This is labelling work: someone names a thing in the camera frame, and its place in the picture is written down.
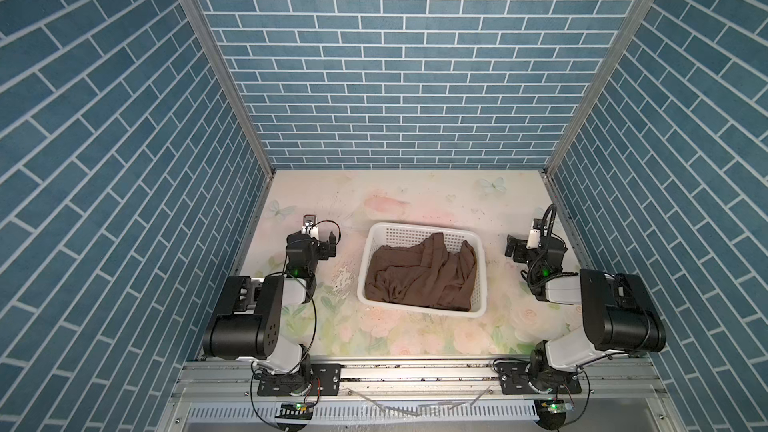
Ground white plastic laundry basket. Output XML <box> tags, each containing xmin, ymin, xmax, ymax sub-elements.
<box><xmin>357</xmin><ymin>222</ymin><xmax>488</xmax><ymax>319</ymax></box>

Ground right green circuit board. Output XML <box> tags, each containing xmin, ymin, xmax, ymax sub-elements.
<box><xmin>537</xmin><ymin>400</ymin><xmax>573</xmax><ymax>414</ymax></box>

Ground left aluminium corner post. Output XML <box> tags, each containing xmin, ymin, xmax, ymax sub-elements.
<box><xmin>178</xmin><ymin>0</ymin><xmax>274</xmax><ymax>181</ymax></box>

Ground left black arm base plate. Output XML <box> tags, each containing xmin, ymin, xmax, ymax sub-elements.
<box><xmin>256</xmin><ymin>363</ymin><xmax>341</xmax><ymax>397</ymax></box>

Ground aluminium corner post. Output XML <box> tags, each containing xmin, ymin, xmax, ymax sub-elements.
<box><xmin>544</xmin><ymin>0</ymin><xmax>685</xmax><ymax>176</ymax></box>
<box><xmin>178</xmin><ymin>0</ymin><xmax>274</xmax><ymax>181</ymax></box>

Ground aluminium front rail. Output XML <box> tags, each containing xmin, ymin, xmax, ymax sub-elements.
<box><xmin>159</xmin><ymin>357</ymin><xmax>684</xmax><ymax>431</ymax></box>

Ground white slotted cable duct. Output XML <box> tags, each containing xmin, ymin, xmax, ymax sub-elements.
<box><xmin>186</xmin><ymin>400</ymin><xmax>539</xmax><ymax>426</ymax></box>

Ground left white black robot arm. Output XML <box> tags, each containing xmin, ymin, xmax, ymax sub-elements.
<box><xmin>202</xmin><ymin>226</ymin><xmax>341</xmax><ymax>384</ymax></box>

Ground left green circuit board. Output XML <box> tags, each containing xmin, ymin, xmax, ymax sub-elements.
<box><xmin>275</xmin><ymin>403</ymin><xmax>315</xmax><ymax>422</ymax></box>

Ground right aluminium corner post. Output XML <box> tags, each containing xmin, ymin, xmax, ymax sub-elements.
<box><xmin>544</xmin><ymin>0</ymin><xmax>685</xmax><ymax>176</ymax></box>

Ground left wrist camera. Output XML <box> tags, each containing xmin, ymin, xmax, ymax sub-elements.
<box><xmin>301</xmin><ymin>214</ymin><xmax>319</xmax><ymax>239</ymax></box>

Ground brown trousers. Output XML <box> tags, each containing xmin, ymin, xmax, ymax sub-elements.
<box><xmin>363</xmin><ymin>233</ymin><xmax>478</xmax><ymax>312</ymax></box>

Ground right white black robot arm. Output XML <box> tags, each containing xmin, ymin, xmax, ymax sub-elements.
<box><xmin>494</xmin><ymin>236</ymin><xmax>666</xmax><ymax>395</ymax></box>

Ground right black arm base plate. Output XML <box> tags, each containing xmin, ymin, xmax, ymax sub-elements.
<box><xmin>493</xmin><ymin>360</ymin><xmax>582</xmax><ymax>395</ymax></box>

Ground green circuit board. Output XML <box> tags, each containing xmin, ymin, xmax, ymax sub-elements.
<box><xmin>537</xmin><ymin>400</ymin><xmax>573</xmax><ymax>414</ymax></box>
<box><xmin>275</xmin><ymin>403</ymin><xmax>315</xmax><ymax>422</ymax></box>

